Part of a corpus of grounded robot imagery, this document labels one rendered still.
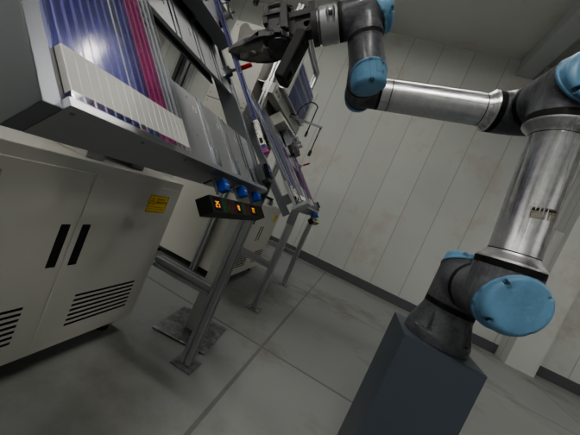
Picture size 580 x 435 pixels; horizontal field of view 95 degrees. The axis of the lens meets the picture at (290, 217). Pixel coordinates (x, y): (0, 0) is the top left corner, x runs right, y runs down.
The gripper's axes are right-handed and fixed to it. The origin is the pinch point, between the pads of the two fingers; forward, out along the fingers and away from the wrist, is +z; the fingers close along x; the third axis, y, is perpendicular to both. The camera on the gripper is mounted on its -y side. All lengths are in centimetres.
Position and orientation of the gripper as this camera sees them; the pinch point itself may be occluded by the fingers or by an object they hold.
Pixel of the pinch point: (235, 55)
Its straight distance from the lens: 75.3
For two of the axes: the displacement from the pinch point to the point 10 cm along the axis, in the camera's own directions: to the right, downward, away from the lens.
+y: -0.6, -10.0, 0.5
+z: -9.7, 0.7, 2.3
